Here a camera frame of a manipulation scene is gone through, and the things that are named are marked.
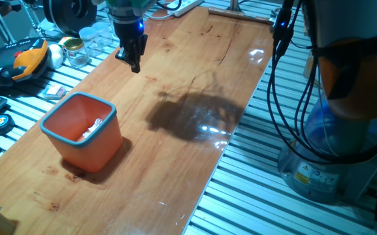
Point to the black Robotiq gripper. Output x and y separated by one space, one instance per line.
130 36

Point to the white power strip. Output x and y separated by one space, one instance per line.
188 6

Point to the black round tape measure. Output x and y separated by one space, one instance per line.
0 122

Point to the orange wooden board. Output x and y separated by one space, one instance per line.
175 179

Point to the black orange teach pendant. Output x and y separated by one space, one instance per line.
28 60

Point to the white tissue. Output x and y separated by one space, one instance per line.
96 124

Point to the clear jar white lid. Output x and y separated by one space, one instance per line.
88 34

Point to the black filament spool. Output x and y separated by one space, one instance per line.
70 16

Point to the upright metal post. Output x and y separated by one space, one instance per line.
234 5

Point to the white egg-shaped object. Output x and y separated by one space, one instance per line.
55 57

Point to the orange trash can blue rim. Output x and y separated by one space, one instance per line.
90 156

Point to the small colourful box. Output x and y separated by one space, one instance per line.
64 41

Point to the clear plastic jar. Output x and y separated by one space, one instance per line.
103 36

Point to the person's bare hand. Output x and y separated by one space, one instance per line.
4 9

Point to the glass jar gold lid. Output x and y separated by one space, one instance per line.
77 55

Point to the grey and orange KUKA arm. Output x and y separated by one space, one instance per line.
338 19

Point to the small clear wrapped packet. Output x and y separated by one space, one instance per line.
55 91

